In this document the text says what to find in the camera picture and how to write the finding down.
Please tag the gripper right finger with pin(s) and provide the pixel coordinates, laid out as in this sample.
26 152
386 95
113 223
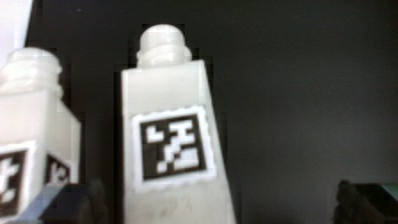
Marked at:
367 203

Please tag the white leg with tag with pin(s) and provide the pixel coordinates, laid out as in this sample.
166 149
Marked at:
177 189

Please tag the white square tabletop part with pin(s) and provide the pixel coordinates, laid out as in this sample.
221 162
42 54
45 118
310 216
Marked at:
15 18

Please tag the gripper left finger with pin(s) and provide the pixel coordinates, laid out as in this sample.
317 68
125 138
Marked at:
70 205

